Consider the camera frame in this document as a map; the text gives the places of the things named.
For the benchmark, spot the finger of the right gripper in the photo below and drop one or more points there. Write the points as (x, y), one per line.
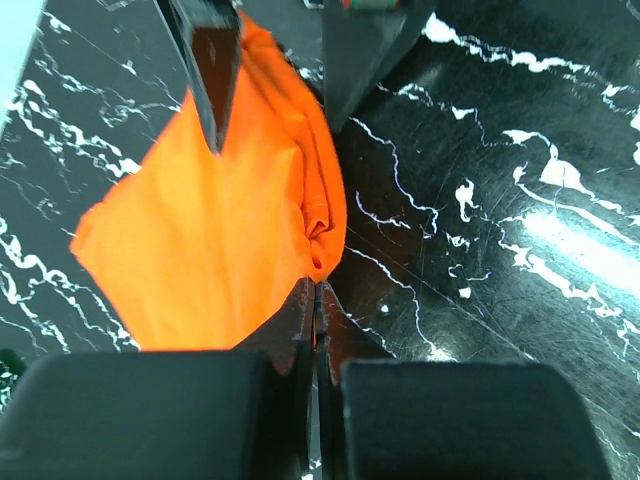
(362, 42)
(207, 36)

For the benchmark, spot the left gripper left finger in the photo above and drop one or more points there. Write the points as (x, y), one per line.
(241, 413)

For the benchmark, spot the orange t shirt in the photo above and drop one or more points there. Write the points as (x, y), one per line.
(197, 250)

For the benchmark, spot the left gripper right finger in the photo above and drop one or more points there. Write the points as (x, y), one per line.
(384, 418)

